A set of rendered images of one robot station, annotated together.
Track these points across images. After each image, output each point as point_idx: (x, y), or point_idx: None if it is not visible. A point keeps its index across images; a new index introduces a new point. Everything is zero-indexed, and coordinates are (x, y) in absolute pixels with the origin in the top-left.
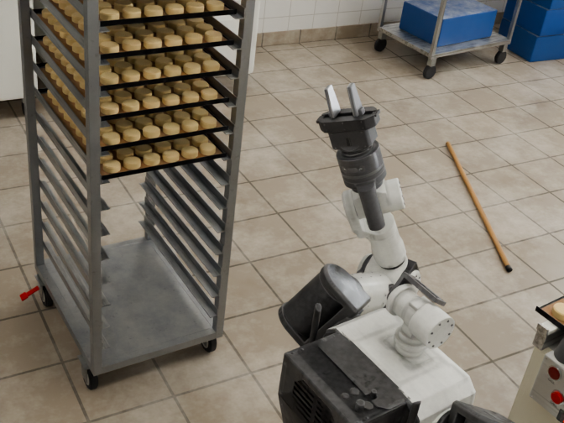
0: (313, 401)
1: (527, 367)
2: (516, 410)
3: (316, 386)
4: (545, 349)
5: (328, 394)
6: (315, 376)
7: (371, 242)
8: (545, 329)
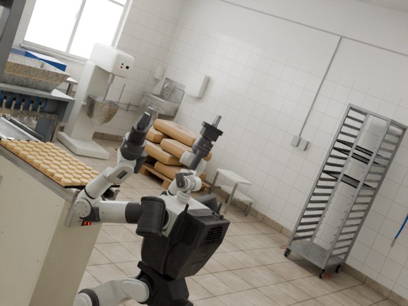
0: (215, 230)
1: (59, 217)
2: (53, 242)
3: (217, 223)
4: (68, 202)
5: (219, 221)
6: (212, 221)
7: (108, 186)
8: (79, 190)
